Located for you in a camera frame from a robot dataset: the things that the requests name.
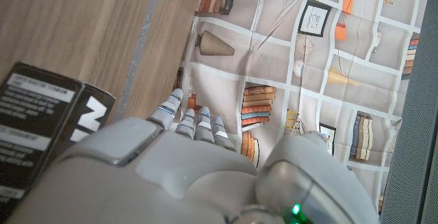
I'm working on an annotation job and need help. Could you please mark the black Nitro box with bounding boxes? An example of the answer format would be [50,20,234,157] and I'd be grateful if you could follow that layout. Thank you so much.
[0,62,116,220]

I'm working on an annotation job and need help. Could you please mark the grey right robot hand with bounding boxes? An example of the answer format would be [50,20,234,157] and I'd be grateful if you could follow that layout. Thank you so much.
[5,88,381,224]

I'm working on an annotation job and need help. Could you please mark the printed bookshelf backdrop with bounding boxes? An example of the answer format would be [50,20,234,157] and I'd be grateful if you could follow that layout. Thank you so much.
[170,0,432,214]

